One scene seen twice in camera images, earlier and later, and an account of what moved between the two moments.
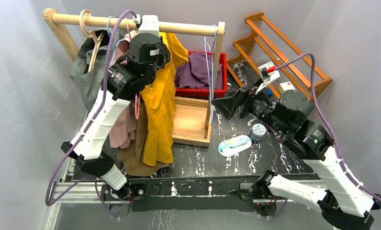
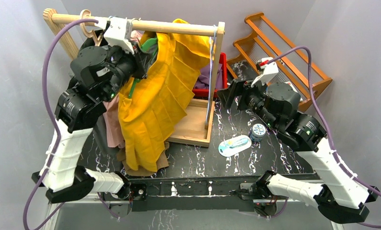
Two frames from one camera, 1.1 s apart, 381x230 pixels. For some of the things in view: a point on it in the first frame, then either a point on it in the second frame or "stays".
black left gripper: (158, 59) -> (140, 59)
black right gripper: (227, 105) -> (238, 87)
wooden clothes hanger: (92, 35) stays
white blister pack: (233, 145) stays
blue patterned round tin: (258, 131) stays
